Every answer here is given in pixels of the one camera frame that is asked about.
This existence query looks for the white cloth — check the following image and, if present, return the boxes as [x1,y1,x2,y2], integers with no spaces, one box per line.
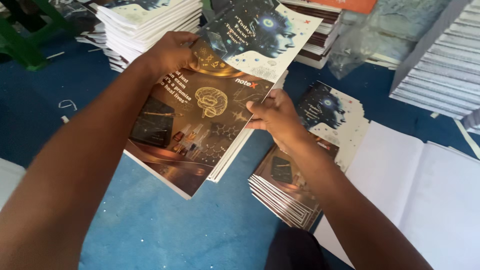
[0,157,26,211]

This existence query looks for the person's dark trouser leg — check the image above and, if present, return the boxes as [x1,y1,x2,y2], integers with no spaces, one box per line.
[264,227,332,270]

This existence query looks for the tall stack of white-cover notebooks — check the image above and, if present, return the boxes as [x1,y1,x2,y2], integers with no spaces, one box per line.
[75,0,203,73]

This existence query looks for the person's left hand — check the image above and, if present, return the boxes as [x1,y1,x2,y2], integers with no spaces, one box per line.
[142,31,201,81]

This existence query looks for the open white blank paper sheets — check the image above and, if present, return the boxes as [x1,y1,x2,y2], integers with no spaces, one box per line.
[313,120,480,270]

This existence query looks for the clear plastic bag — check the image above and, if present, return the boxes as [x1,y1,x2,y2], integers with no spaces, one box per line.
[327,0,452,80]

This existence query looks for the stack of grey paper blocks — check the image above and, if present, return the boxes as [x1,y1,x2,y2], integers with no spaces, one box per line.
[389,0,480,135]

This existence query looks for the low pile of unfolded notebooks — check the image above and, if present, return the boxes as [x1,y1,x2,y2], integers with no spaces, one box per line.
[248,80,371,231]

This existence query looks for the brown-white cover notebook bundle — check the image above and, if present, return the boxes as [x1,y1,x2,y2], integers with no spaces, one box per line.
[124,0,323,200]

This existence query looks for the orange sheet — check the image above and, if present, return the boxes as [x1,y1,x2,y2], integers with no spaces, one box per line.
[310,0,378,15]

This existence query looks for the stack of brown-edged notebooks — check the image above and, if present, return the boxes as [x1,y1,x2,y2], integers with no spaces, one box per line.
[280,0,343,70]

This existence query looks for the long white paper strip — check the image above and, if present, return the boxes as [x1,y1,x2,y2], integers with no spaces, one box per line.
[453,118,480,160]

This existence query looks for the curled white paper scrap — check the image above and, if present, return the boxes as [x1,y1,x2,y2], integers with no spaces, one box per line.
[58,99,78,112]

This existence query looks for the person's right hand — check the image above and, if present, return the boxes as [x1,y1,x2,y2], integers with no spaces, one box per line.
[245,88,312,148]

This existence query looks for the green plastic stool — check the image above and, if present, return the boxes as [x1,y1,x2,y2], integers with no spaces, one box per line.
[0,0,76,72]

